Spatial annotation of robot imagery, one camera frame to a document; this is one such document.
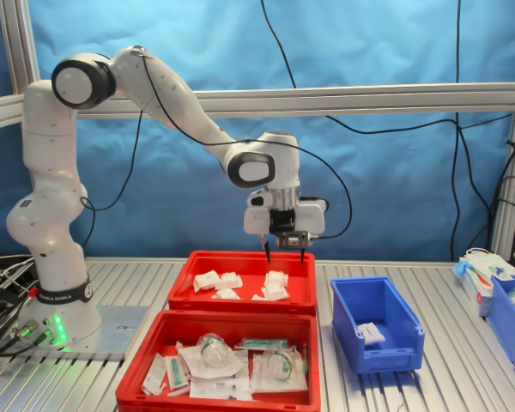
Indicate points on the flat packet with black parts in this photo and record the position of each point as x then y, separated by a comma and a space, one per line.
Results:
219, 389

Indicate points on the white bandage pack printed label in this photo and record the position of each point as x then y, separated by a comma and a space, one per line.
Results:
371, 334
206, 281

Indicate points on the long aluminium frame bar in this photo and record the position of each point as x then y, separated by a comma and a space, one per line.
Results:
369, 101

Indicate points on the green white syringe packet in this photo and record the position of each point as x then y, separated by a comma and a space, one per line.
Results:
174, 372

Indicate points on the short aluminium frame rail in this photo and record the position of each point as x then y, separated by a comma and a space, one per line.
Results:
0, 112

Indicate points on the blue backdrop cloth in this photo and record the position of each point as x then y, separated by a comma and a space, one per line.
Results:
390, 197

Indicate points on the pile of blue face masks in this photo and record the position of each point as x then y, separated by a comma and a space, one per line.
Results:
486, 261

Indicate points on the packaged clear oxygen mask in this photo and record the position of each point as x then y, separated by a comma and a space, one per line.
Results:
210, 351
279, 365

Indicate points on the white face mask carton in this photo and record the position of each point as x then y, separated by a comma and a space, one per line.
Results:
475, 289

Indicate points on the packaged green syringe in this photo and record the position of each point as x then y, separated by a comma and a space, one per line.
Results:
264, 342

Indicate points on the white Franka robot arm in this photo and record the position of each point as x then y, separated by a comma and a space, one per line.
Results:
43, 214

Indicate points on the small white sterile packet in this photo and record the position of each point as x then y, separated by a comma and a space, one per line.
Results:
154, 374

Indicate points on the aluminium frame post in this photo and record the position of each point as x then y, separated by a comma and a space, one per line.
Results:
15, 43

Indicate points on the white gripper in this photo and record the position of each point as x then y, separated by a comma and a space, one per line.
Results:
313, 214

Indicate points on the blue plastic bin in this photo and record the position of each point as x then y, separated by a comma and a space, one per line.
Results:
504, 319
347, 309

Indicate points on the red plastic crate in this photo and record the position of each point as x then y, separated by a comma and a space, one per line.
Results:
167, 327
244, 262

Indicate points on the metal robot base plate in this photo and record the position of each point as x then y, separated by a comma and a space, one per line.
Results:
111, 331

